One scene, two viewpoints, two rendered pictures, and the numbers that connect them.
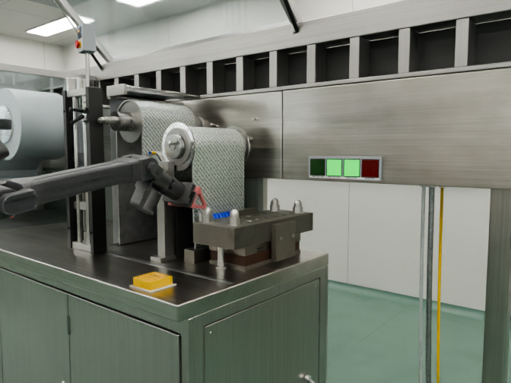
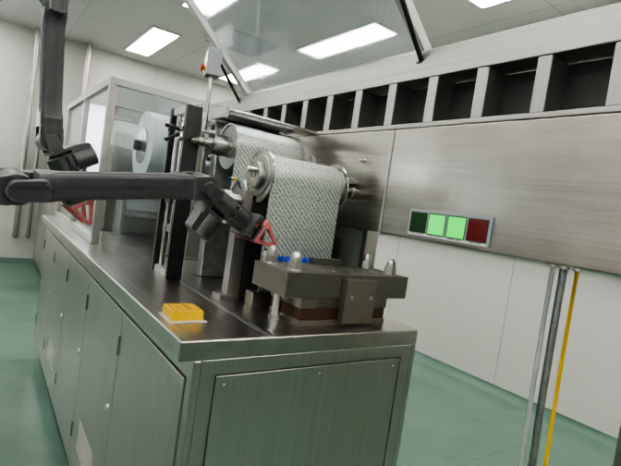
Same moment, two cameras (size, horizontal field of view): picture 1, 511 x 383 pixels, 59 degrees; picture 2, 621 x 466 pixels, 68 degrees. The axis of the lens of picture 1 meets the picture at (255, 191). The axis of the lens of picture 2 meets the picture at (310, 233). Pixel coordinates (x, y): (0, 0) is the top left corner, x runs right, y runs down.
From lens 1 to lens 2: 0.33 m
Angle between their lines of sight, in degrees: 16
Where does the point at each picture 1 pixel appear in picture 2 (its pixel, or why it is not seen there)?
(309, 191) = (465, 269)
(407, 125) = (531, 179)
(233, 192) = (319, 238)
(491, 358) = not seen: outside the picture
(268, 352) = (308, 429)
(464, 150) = (603, 220)
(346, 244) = (499, 338)
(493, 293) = not seen: outside the picture
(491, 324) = not seen: outside the picture
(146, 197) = (200, 221)
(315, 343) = (381, 436)
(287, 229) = (363, 288)
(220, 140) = (310, 176)
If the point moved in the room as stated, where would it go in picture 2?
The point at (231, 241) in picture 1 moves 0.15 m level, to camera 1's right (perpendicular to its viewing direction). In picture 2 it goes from (283, 287) to (347, 299)
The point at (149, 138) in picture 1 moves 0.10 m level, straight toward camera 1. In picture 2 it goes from (242, 166) to (236, 163)
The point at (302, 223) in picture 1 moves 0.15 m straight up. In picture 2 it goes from (390, 287) to (398, 231)
